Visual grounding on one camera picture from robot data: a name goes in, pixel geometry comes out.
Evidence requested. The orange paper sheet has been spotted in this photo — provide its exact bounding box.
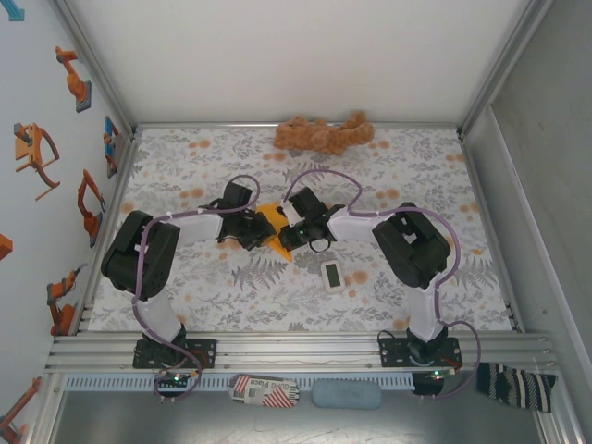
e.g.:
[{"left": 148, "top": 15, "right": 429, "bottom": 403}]
[{"left": 255, "top": 202, "right": 294, "bottom": 265}]

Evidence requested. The white digital timer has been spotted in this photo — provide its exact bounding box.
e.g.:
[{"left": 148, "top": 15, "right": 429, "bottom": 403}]
[{"left": 319, "top": 259, "right": 346, "bottom": 294}]

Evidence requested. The floral printed table mat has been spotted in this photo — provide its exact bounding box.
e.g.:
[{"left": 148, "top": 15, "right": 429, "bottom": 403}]
[{"left": 87, "top": 127, "right": 515, "bottom": 333}]

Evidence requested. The brown plush toy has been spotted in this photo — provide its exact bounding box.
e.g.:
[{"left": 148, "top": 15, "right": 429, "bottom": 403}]
[{"left": 272, "top": 110, "right": 376, "bottom": 157}]

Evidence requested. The red white printed pouch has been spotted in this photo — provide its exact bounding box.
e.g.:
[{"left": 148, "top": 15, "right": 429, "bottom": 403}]
[{"left": 228, "top": 374, "right": 302, "bottom": 410}]

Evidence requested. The blue-grey glasses case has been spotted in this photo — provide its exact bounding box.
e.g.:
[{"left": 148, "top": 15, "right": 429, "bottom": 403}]
[{"left": 310, "top": 378, "right": 384, "bottom": 412}]

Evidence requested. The grey metal shelf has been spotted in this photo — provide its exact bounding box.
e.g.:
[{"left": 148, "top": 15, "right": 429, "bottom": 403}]
[{"left": 43, "top": 388, "right": 556, "bottom": 444}]

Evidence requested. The black white striped sock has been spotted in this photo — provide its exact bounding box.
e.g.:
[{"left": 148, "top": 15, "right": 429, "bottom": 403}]
[{"left": 475, "top": 363, "right": 558, "bottom": 413}]

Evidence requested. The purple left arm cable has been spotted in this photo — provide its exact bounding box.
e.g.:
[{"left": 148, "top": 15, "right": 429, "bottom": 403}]
[{"left": 131, "top": 174, "right": 260, "bottom": 403}]

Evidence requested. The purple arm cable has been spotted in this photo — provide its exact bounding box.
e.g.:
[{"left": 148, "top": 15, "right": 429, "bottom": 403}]
[
  {"left": 285, "top": 168, "right": 484, "bottom": 401},
  {"left": 131, "top": 174, "right": 260, "bottom": 403}
]

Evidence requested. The aluminium frame rail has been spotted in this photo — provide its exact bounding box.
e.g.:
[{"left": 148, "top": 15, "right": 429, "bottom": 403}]
[
  {"left": 72, "top": 131, "right": 142, "bottom": 335},
  {"left": 457, "top": 130, "right": 527, "bottom": 333},
  {"left": 44, "top": 329, "right": 561, "bottom": 374}
]

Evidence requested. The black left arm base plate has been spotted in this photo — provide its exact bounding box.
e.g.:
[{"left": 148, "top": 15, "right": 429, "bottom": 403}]
[{"left": 132, "top": 339, "right": 218, "bottom": 370}]

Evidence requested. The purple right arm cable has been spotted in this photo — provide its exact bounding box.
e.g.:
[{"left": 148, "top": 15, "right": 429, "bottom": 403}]
[{"left": 285, "top": 168, "right": 484, "bottom": 401}]

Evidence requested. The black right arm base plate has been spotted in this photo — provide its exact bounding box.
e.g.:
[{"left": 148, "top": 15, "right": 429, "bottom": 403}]
[{"left": 378, "top": 337, "right": 463, "bottom": 369}]

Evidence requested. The blue and orange wall sticker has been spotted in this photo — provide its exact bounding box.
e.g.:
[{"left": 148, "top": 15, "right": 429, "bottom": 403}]
[{"left": 102, "top": 115, "right": 123, "bottom": 179}]

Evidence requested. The white slotted cable duct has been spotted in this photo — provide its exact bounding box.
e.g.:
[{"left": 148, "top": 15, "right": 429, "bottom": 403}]
[{"left": 64, "top": 373, "right": 416, "bottom": 391}]

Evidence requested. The aluminium frame post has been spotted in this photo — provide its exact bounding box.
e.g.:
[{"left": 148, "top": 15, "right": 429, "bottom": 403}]
[
  {"left": 49, "top": 0, "right": 141, "bottom": 136},
  {"left": 456, "top": 0, "right": 555, "bottom": 136}
]

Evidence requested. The orange gripper wall sticker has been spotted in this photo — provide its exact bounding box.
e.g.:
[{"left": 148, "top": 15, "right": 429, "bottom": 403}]
[{"left": 12, "top": 122, "right": 62, "bottom": 203}]

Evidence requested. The blue machine wall sticker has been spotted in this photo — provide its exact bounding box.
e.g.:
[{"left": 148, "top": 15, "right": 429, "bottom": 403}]
[{"left": 0, "top": 0, "right": 27, "bottom": 22}]

